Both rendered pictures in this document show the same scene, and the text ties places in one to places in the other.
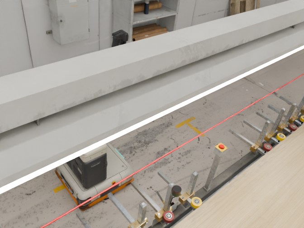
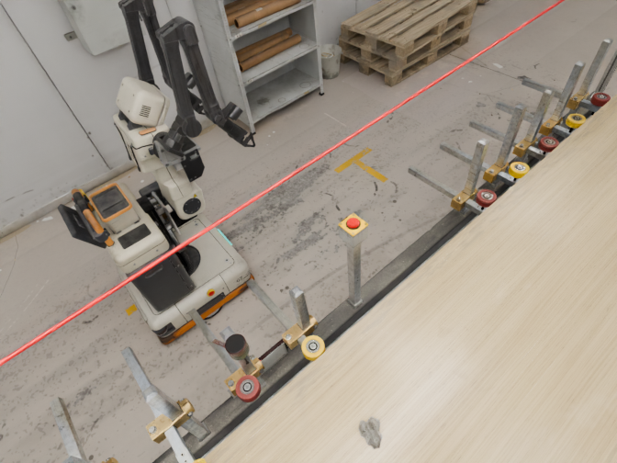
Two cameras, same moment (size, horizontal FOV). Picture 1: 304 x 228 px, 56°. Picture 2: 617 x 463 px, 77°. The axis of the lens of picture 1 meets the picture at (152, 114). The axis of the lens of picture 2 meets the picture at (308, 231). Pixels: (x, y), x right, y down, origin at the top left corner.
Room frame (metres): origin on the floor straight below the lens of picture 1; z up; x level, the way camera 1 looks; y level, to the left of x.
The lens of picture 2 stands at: (0.78, -0.58, 2.19)
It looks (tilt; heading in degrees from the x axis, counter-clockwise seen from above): 50 degrees down; 12
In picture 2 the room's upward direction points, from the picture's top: 9 degrees counter-clockwise
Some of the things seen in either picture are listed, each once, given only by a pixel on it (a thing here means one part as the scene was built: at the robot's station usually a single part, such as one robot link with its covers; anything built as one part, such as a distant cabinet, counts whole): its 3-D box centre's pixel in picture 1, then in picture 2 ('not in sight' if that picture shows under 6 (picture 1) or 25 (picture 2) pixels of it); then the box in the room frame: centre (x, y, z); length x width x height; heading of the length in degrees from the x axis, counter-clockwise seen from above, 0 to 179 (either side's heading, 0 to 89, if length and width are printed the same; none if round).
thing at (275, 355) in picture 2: (164, 213); (258, 369); (1.27, -0.20, 0.75); 0.26 x 0.01 x 0.10; 135
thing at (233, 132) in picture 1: (247, 141); (445, 189); (2.16, -0.98, 0.80); 0.43 x 0.03 x 0.04; 45
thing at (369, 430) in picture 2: not in sight; (370, 432); (1.05, -0.61, 0.91); 0.09 x 0.07 x 0.02; 12
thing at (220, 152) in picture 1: (220, 150); (353, 231); (1.59, -0.55, 1.18); 0.07 x 0.07 x 0.08; 45
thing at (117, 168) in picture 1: (94, 171); (185, 273); (2.07, 0.55, 0.16); 0.67 x 0.64 x 0.25; 134
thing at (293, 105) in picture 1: (285, 121); (532, 133); (2.47, -1.43, 0.88); 0.04 x 0.04 x 0.48; 45
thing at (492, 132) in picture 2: (273, 122); (506, 140); (2.51, -1.33, 0.81); 0.43 x 0.03 x 0.04; 45
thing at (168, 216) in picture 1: (167, 219); (250, 391); (1.16, -0.21, 0.85); 0.08 x 0.08 x 0.11
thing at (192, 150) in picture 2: not in sight; (178, 151); (2.27, 0.34, 0.99); 0.28 x 0.16 x 0.22; 44
